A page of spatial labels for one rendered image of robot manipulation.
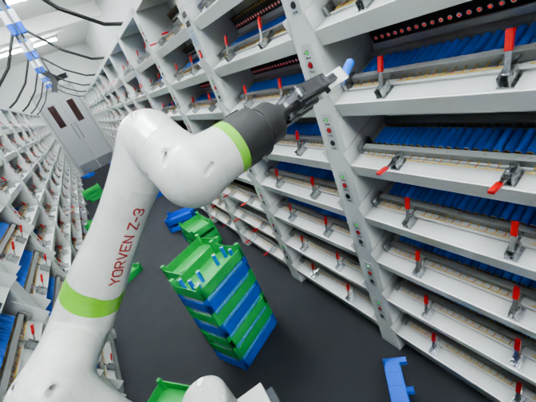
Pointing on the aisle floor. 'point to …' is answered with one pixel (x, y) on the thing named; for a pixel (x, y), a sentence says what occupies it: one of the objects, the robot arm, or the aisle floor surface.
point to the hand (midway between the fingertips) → (330, 83)
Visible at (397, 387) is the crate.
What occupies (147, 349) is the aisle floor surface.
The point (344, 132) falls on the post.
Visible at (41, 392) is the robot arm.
